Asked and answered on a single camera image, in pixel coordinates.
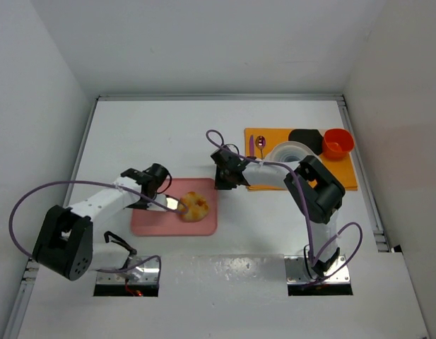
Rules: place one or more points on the aluminium table frame rail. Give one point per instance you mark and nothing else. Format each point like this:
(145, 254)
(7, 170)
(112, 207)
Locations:
(229, 285)

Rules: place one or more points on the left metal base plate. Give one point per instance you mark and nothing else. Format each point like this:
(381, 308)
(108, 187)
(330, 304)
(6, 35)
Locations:
(145, 274)

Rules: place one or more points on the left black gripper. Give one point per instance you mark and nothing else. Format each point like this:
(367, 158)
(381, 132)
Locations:
(155, 202)

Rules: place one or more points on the orange cloth placemat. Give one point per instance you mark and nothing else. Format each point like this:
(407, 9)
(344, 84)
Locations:
(341, 169)

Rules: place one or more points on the white ribbed plate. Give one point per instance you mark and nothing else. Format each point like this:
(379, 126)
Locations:
(290, 151)

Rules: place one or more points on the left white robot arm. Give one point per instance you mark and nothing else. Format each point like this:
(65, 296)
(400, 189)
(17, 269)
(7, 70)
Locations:
(69, 242)

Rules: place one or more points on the round golden bread bun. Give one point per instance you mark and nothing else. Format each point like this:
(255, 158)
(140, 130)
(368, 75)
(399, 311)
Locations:
(193, 207)

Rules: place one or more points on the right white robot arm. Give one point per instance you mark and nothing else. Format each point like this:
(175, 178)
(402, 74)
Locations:
(316, 191)

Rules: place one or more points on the pink plastic tray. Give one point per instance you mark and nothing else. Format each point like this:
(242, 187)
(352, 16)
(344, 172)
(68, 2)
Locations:
(145, 223)

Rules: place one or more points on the iridescent purple spoon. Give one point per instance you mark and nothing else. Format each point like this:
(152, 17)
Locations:
(260, 143)

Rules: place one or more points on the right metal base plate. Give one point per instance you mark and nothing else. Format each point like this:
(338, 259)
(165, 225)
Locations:
(297, 274)

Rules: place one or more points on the iridescent purple table knife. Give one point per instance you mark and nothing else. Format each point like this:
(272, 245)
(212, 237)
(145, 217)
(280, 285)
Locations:
(251, 146)

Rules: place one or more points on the metal spatula with wooden handle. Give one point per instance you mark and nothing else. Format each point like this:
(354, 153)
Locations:
(168, 204)

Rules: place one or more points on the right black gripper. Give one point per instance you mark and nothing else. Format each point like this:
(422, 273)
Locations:
(224, 177)

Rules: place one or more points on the metal base plate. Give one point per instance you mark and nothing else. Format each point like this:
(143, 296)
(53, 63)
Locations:
(145, 274)
(297, 274)

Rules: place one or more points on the orange plastic cup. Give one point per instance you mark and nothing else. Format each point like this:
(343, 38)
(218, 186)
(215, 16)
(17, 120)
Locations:
(337, 143)

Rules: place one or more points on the black hexagonal coaster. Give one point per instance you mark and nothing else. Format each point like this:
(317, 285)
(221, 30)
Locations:
(312, 138)

